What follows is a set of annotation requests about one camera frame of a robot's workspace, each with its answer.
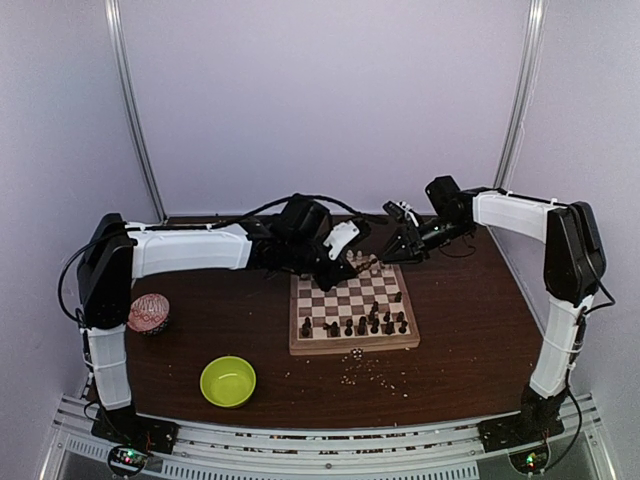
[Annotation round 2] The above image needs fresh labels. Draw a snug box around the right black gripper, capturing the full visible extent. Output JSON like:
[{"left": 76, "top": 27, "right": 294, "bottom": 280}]
[{"left": 377, "top": 213, "right": 471, "bottom": 264}]

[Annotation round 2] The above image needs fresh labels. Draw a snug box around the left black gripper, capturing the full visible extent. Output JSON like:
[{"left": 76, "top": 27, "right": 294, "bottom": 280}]
[{"left": 285, "top": 235, "right": 358, "bottom": 293}]

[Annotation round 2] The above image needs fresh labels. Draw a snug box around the dark queen piece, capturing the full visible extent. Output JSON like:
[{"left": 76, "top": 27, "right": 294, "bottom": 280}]
[{"left": 324, "top": 322, "right": 340, "bottom": 338}]

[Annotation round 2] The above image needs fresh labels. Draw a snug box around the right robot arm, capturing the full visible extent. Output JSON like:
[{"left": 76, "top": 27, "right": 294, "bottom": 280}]
[{"left": 381, "top": 176, "right": 606, "bottom": 442}]

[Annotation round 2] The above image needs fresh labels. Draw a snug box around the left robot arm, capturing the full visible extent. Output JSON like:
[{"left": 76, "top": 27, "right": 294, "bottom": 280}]
[{"left": 60, "top": 194, "right": 385, "bottom": 444}]

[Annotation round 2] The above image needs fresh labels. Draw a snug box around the wooden chess board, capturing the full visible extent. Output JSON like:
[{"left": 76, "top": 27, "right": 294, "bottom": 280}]
[{"left": 289, "top": 265, "right": 421, "bottom": 356}]

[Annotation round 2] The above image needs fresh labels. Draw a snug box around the dark knight lying down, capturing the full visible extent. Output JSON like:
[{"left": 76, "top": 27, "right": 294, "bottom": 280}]
[{"left": 356, "top": 258, "right": 379, "bottom": 272}]

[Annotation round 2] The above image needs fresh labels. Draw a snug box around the green plastic bowl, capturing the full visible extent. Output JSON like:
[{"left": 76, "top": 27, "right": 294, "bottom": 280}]
[{"left": 199, "top": 356, "right": 257, "bottom": 409}]

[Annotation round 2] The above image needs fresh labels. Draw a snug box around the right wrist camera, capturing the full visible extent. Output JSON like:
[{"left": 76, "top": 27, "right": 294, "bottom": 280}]
[{"left": 383, "top": 200, "right": 423, "bottom": 227}]

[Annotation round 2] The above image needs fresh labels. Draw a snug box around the right aluminium frame post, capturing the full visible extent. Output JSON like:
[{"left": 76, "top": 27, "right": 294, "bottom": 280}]
[{"left": 493, "top": 0, "right": 548, "bottom": 189}]

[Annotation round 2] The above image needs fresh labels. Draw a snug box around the aluminium frame post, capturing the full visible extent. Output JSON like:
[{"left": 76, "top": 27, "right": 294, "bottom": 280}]
[
  {"left": 104, "top": 0, "right": 167, "bottom": 222},
  {"left": 493, "top": 0, "right": 548, "bottom": 189}
]

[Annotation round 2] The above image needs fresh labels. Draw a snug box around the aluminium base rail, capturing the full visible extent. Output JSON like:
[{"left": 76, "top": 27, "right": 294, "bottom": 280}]
[{"left": 39, "top": 392, "right": 609, "bottom": 480}]

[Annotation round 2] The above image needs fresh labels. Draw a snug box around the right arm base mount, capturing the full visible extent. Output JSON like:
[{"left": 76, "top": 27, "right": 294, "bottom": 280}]
[{"left": 477, "top": 413, "right": 565, "bottom": 476}]

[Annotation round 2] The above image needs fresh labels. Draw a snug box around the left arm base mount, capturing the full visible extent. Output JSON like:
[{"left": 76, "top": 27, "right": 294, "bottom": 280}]
[{"left": 91, "top": 416, "right": 179, "bottom": 478}]

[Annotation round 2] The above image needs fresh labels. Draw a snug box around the left aluminium frame post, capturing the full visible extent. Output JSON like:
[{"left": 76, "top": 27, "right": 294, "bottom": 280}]
[{"left": 104, "top": 0, "right": 167, "bottom": 222}]

